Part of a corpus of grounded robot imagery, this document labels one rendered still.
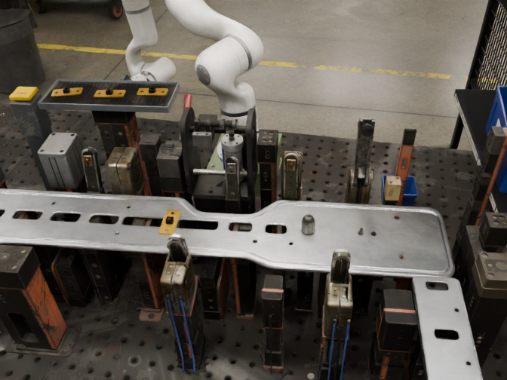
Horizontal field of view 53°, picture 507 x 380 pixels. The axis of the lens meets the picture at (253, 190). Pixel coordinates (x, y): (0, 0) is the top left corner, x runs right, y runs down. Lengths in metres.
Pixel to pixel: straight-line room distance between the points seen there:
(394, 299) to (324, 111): 2.51
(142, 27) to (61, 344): 1.07
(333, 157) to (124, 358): 1.05
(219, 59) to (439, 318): 0.91
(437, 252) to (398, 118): 2.35
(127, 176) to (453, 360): 0.88
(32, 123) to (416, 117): 2.57
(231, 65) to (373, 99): 2.27
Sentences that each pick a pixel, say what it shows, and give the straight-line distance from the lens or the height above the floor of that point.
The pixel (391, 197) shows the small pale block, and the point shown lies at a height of 1.02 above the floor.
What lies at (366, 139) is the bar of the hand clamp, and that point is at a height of 1.16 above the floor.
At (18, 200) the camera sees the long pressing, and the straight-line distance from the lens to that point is 1.49.
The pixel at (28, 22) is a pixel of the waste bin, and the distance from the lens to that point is 4.14.
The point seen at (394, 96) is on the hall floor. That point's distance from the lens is 3.77.
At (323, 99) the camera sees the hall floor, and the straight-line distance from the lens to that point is 3.67.
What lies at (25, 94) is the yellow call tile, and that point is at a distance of 1.62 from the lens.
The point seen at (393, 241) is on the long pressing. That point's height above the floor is 1.00.
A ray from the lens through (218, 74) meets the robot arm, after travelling 1.52.
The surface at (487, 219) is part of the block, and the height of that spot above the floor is 1.08.
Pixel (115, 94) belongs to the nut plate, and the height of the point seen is 1.16.
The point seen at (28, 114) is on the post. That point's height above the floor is 1.10.
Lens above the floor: 1.89
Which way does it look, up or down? 41 degrees down
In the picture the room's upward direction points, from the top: 3 degrees counter-clockwise
